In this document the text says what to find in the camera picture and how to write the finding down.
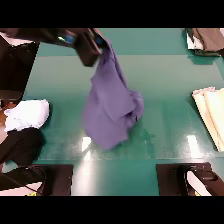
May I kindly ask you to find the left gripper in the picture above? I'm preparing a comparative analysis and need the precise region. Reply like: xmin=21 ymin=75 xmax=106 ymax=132
xmin=74 ymin=28 xmax=108 ymax=68

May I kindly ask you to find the purple shirt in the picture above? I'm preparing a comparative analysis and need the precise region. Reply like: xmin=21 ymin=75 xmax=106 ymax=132
xmin=81 ymin=37 xmax=145 ymax=151

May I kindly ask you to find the folded white garment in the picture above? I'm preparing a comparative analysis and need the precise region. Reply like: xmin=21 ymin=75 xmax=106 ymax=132
xmin=185 ymin=30 xmax=205 ymax=52

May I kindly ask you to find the black garment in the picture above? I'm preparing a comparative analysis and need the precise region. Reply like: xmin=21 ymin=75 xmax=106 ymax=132
xmin=0 ymin=127 xmax=46 ymax=167

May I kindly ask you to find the dark brown garment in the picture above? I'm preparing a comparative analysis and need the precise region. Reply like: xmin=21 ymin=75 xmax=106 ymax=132
xmin=190 ymin=28 xmax=224 ymax=54

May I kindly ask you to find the cream garment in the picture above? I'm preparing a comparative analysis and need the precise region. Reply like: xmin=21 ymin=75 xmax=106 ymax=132
xmin=191 ymin=86 xmax=224 ymax=153

